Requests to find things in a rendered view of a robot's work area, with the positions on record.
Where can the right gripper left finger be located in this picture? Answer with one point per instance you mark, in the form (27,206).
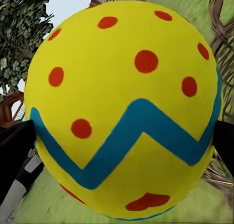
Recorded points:
(16,143)

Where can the wicker basket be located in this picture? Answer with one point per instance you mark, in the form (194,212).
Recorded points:
(223,183)

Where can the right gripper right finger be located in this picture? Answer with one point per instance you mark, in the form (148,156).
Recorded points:
(224,143)

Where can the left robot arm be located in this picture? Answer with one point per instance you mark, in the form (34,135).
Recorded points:
(28,173)

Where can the easter egg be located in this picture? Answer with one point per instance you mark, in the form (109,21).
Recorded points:
(124,97)

